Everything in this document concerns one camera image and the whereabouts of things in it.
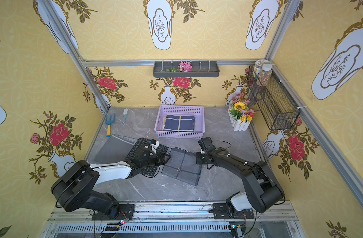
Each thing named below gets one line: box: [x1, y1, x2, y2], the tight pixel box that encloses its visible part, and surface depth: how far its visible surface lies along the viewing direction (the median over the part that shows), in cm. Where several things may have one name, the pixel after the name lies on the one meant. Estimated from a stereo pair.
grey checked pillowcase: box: [161, 146, 202, 187], surface depth 90 cm
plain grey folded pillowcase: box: [93, 134, 138, 165], surface depth 99 cm
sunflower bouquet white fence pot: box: [228, 93, 255, 132], surface depth 100 cm
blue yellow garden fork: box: [105, 114, 116, 138], surface depth 111 cm
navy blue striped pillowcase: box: [163, 115, 196, 132], surface depth 112 cm
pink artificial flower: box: [177, 60, 193, 73], surface depth 90 cm
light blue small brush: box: [121, 108, 129, 126], surface depth 119 cm
